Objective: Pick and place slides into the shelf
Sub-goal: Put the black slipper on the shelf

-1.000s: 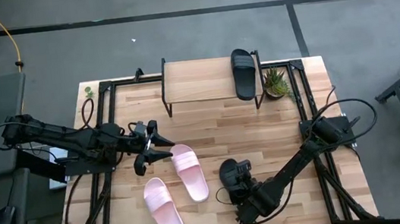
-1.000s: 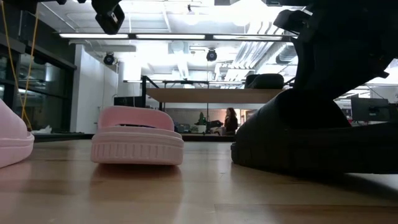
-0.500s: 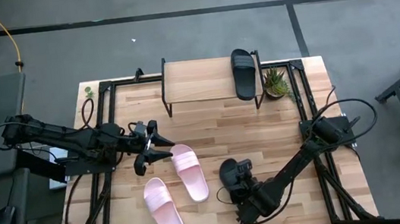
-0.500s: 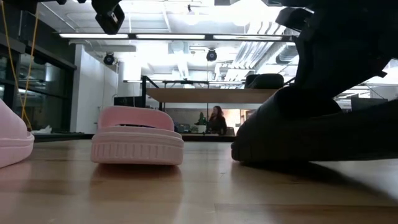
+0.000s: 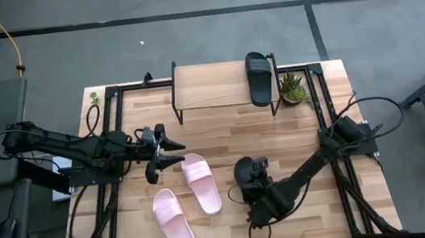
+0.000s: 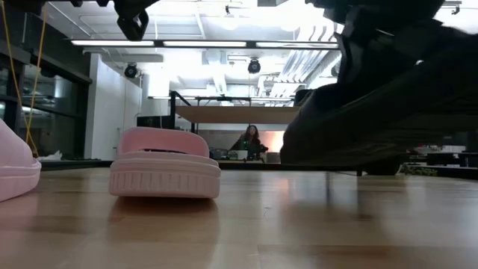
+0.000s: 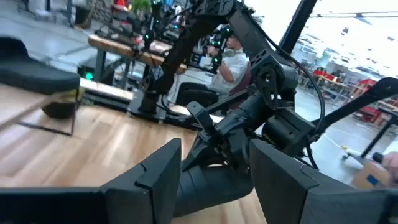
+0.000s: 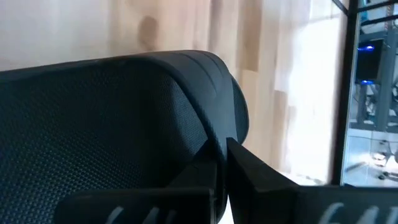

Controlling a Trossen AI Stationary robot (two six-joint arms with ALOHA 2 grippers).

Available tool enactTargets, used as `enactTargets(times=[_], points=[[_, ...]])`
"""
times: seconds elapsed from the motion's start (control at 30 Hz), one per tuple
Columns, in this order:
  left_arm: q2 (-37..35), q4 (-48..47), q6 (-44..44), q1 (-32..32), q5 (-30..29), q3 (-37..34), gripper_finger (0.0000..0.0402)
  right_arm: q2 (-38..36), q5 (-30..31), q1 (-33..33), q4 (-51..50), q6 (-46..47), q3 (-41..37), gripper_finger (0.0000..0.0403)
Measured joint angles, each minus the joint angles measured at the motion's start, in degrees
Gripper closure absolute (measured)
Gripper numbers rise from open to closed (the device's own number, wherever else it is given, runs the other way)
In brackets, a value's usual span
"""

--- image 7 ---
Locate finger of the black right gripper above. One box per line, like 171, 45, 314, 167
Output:
185, 101, 216, 135
181, 136, 219, 172

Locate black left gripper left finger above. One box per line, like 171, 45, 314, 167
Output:
101, 138, 183, 224

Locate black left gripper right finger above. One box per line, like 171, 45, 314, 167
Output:
248, 138, 398, 224

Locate black slide sandal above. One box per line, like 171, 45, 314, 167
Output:
0, 36, 81, 95
172, 164, 254, 218

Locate wooden shelf black metal legs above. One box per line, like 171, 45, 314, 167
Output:
0, 82, 86, 137

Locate seated person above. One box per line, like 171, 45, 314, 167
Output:
175, 26, 251, 108

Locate brown box blue mark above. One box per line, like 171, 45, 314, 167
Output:
351, 160, 391, 190

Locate person's hand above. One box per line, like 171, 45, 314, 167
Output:
381, 151, 398, 188

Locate background wooden table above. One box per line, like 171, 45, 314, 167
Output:
88, 34, 187, 91

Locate red cabinet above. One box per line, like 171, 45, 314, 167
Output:
354, 78, 382, 124

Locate black box green light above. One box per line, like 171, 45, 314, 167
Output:
76, 63, 104, 85

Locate potted plant black pot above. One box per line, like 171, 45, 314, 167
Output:
41, 88, 85, 119

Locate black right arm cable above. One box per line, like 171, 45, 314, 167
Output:
248, 24, 326, 170

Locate black frame diagonal strut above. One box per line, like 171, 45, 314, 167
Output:
310, 77, 398, 135

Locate black frame upright post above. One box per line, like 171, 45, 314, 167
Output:
277, 0, 318, 56

